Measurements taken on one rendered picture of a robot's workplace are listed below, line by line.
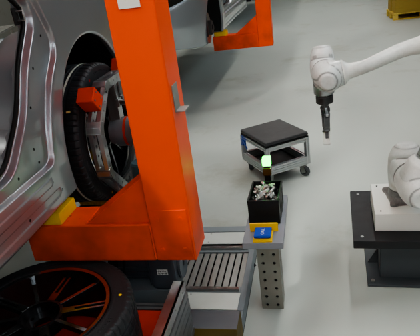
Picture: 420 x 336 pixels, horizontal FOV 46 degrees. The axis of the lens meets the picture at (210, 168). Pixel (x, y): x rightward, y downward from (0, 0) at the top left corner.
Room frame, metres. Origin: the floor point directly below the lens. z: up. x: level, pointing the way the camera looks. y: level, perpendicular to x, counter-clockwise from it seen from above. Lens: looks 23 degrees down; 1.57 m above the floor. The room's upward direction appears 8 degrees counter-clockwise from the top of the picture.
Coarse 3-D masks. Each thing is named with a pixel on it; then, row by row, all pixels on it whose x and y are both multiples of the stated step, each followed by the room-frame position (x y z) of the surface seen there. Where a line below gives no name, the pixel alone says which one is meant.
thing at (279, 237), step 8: (248, 216) 2.00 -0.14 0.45; (248, 224) 1.92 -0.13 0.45; (280, 224) 1.88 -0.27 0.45; (248, 232) 1.85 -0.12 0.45; (280, 232) 1.82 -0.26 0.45; (248, 240) 1.79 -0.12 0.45; (280, 240) 1.75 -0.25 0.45; (248, 248) 1.77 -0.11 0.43; (256, 248) 1.76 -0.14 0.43; (264, 248) 1.75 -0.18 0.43; (272, 248) 1.74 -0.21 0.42; (280, 248) 1.73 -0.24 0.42
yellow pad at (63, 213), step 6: (72, 198) 1.84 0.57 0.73; (66, 204) 1.79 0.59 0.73; (72, 204) 1.83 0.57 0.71; (60, 210) 1.75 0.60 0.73; (66, 210) 1.77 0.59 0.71; (72, 210) 1.81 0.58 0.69; (54, 216) 1.72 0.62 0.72; (60, 216) 1.72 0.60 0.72; (66, 216) 1.76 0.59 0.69; (48, 222) 1.73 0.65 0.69; (54, 222) 1.73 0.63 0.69; (60, 222) 1.72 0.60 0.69
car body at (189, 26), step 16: (176, 0) 4.76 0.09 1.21; (192, 0) 4.85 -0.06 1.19; (208, 0) 5.73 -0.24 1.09; (224, 0) 7.67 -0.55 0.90; (240, 0) 7.25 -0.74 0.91; (176, 16) 4.73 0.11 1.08; (192, 16) 4.83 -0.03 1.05; (208, 16) 5.47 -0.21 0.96; (224, 16) 5.85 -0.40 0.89; (176, 32) 4.74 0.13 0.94; (192, 32) 4.83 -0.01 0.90; (208, 32) 5.24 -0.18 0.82; (176, 48) 4.77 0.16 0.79
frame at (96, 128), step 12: (108, 72) 2.34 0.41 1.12; (96, 84) 2.15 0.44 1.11; (108, 84) 2.17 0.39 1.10; (96, 132) 2.00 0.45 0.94; (96, 144) 2.03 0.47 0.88; (96, 156) 2.01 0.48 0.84; (108, 156) 2.02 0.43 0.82; (132, 156) 2.41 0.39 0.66; (96, 168) 2.01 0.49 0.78; (108, 168) 2.00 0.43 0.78; (108, 180) 2.06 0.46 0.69; (120, 180) 2.08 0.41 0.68
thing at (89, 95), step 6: (78, 90) 2.04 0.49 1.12; (84, 90) 2.04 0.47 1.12; (90, 90) 2.03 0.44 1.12; (96, 90) 2.05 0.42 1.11; (78, 96) 2.02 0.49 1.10; (84, 96) 2.01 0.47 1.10; (90, 96) 2.01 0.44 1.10; (96, 96) 2.03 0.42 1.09; (78, 102) 2.00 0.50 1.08; (84, 102) 2.00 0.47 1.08; (90, 102) 1.99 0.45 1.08; (96, 102) 2.02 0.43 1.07; (84, 108) 2.04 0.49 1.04; (90, 108) 2.03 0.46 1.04; (96, 108) 2.03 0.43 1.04
